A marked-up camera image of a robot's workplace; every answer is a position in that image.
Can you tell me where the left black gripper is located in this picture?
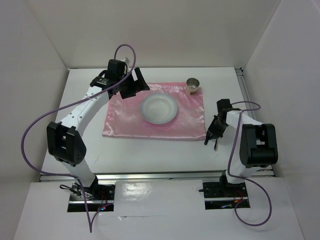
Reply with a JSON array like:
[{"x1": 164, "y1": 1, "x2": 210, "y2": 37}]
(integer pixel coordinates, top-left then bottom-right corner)
[{"x1": 116, "y1": 67, "x2": 149, "y2": 99}]

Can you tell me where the pink rose satin cloth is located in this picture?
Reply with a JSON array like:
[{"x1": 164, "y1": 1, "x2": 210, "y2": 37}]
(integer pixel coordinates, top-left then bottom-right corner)
[{"x1": 102, "y1": 82, "x2": 206, "y2": 141}]

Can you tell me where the white round plate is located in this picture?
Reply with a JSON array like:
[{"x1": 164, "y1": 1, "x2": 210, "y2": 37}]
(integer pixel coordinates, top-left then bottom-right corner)
[{"x1": 140, "y1": 93, "x2": 178, "y2": 125}]

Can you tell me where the small metal cup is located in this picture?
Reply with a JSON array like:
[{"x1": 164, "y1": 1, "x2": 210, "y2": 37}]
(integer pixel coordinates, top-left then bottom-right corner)
[{"x1": 185, "y1": 77, "x2": 200, "y2": 96}]

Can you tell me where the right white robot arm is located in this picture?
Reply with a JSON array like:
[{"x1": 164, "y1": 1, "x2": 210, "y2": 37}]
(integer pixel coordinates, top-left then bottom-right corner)
[{"x1": 204, "y1": 98, "x2": 278, "y2": 197}]

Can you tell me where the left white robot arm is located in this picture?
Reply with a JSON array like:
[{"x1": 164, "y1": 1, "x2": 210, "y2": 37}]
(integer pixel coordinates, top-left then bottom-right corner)
[{"x1": 46, "y1": 59, "x2": 150, "y2": 200}]

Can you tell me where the silver table knife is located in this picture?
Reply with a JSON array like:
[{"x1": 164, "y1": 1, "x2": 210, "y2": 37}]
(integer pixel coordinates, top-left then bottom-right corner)
[{"x1": 214, "y1": 139, "x2": 219, "y2": 152}]

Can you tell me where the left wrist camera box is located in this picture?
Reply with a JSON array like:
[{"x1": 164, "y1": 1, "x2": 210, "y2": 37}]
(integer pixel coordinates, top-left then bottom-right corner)
[{"x1": 121, "y1": 57, "x2": 130, "y2": 66}]

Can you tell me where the aluminium front rail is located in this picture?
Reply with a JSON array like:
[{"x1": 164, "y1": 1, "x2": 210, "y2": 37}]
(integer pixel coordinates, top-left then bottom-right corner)
[{"x1": 39, "y1": 167, "x2": 275, "y2": 182}]

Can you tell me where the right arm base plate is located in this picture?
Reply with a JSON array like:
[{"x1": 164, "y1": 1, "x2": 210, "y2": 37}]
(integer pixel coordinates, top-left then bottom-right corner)
[{"x1": 199, "y1": 181, "x2": 251, "y2": 210}]

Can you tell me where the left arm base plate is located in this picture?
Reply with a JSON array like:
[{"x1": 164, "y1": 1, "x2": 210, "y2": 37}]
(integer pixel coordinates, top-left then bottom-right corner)
[{"x1": 59, "y1": 183, "x2": 116, "y2": 213}]

